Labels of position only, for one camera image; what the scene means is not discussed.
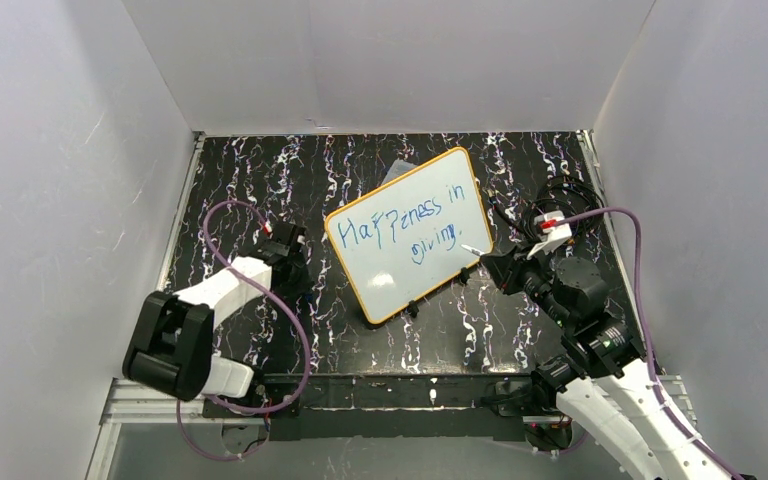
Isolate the white whiteboard marker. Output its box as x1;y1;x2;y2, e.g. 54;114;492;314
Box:
461;244;484;257

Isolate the yellow framed whiteboard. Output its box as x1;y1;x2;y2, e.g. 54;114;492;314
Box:
324;147;494;325

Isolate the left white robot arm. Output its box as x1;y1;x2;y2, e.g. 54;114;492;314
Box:
122;222;312;401

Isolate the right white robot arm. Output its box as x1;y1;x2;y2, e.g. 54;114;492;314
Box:
480;249;742;479

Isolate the clear plastic compartment box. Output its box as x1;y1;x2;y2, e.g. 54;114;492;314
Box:
381;160;417;185

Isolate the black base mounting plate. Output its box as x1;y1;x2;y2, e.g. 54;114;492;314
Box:
201;374;571;444

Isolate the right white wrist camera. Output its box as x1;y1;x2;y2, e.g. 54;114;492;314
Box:
527;210;572;260

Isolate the coiled black cable bundle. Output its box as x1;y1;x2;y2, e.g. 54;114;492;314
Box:
489;175;607;243

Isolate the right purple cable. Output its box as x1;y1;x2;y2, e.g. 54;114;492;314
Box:
539;206;750;480

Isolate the aluminium frame rail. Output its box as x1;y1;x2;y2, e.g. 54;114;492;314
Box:
95;377;698;429

